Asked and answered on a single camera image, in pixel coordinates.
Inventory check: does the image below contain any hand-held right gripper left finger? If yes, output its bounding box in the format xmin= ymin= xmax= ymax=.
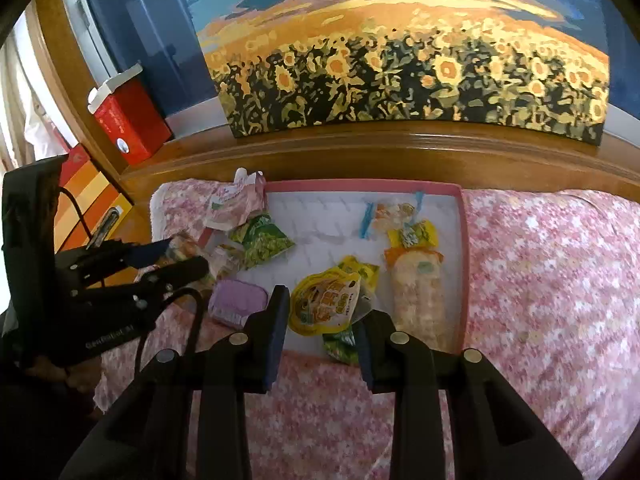
xmin=60 ymin=285 xmax=292 ymax=480

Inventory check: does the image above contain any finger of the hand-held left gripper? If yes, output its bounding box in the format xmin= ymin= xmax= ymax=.
xmin=82 ymin=256 xmax=210 ymax=313
xmin=56 ymin=237 xmax=174 ymax=287

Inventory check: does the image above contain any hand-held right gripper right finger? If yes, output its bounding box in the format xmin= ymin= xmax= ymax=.
xmin=352 ymin=310 xmax=583 ymax=480

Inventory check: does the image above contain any large green snack bag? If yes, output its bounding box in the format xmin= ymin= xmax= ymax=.
xmin=321 ymin=327 xmax=360 ymax=366

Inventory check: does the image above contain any clear packet with orange snack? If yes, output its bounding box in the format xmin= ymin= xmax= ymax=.
xmin=207 ymin=242 xmax=246 ymax=281

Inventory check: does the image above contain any yellow orange snack pouch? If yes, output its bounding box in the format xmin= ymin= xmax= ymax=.
xmin=288 ymin=266 xmax=373 ymax=336

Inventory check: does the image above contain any purple tin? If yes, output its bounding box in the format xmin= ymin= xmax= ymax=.
xmin=207 ymin=279 xmax=269 ymax=328

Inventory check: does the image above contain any pink spout pouch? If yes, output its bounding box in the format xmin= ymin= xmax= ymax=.
xmin=206 ymin=167 xmax=268 ymax=231

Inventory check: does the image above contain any small green snack packet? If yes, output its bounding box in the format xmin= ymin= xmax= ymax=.
xmin=227 ymin=214 xmax=296 ymax=271

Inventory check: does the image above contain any pale bread packet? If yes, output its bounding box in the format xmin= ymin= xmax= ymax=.
xmin=384 ymin=247 xmax=446 ymax=341

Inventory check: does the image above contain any yellow snack packet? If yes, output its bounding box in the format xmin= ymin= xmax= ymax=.
xmin=336 ymin=256 xmax=381 ymax=306

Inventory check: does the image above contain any pink cardboard box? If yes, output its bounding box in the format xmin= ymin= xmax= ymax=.
xmin=200 ymin=180 xmax=471 ymax=356

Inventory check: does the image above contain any small yellow candy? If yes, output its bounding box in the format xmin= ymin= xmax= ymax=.
xmin=387 ymin=220 xmax=440 ymax=251

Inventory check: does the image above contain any blue-edged clear snack packet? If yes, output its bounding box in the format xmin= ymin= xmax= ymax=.
xmin=360 ymin=190 xmax=426 ymax=240

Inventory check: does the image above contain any orange striped box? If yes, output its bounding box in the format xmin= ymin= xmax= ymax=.
xmin=52 ymin=145 xmax=136 ymax=253

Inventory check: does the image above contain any red box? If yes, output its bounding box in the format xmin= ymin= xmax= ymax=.
xmin=87 ymin=65 xmax=173 ymax=166

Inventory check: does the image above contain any pink floral blanket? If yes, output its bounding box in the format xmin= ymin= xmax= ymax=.
xmin=92 ymin=177 xmax=640 ymax=480

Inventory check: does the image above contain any sunflower painting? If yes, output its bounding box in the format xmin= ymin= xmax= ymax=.
xmin=177 ymin=0 xmax=612 ymax=148

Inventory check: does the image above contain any black cable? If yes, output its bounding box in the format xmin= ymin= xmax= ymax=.
xmin=57 ymin=187 xmax=207 ymax=378

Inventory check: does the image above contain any wooden bed frame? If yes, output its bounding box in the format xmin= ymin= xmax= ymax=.
xmin=25 ymin=0 xmax=640 ymax=211

